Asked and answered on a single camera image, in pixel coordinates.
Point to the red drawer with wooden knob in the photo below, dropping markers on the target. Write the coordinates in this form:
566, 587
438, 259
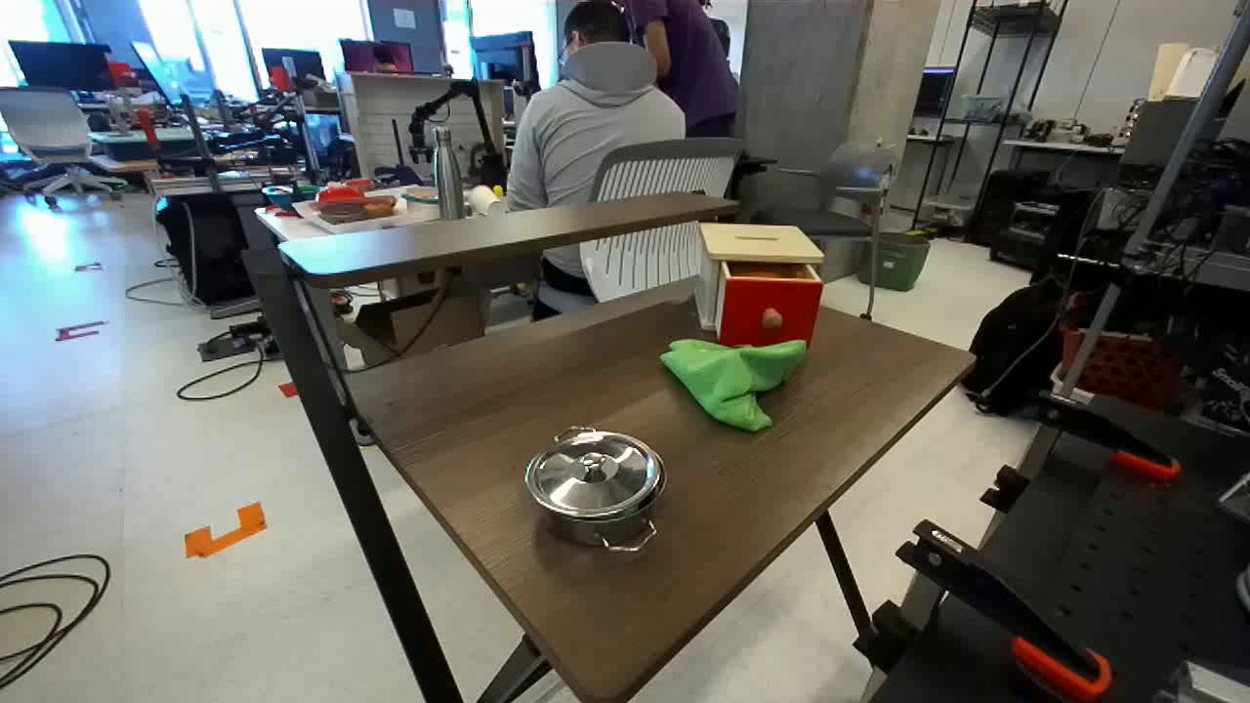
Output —
792, 295

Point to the green cloth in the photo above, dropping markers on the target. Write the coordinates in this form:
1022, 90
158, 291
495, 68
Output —
730, 377

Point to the light wooden box with slot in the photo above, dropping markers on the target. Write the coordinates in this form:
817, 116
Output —
765, 242

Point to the white mesh office chair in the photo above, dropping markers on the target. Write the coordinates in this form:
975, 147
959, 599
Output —
667, 168

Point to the person in grey hoodie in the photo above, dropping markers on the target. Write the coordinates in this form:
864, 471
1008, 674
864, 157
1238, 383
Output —
589, 122

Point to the silver metal bottle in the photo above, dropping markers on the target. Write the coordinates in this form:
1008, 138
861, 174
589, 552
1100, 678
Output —
450, 168

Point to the green storage bin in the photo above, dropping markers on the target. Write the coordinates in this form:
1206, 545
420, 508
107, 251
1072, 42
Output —
899, 263

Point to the person in purple top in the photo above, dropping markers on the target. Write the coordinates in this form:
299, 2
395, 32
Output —
701, 61

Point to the red object on desk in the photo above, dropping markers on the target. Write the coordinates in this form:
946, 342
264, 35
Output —
348, 195

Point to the black backpack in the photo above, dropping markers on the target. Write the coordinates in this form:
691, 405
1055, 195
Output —
1016, 354

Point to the black power strip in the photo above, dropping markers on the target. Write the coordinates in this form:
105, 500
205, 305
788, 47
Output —
238, 336

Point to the red crate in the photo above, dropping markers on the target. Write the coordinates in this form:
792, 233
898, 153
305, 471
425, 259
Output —
1128, 368

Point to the black metal shelf rack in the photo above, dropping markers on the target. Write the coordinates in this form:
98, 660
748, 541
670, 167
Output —
1022, 17

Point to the black perforated mounting board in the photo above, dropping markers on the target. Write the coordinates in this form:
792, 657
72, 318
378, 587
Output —
1128, 573

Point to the silver aluminium pole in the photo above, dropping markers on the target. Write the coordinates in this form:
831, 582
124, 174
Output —
1156, 202

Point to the white swivel office chair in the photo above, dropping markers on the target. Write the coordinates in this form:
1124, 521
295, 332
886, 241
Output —
44, 122

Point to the black metal table frame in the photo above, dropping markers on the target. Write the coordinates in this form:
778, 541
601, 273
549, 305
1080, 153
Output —
335, 432

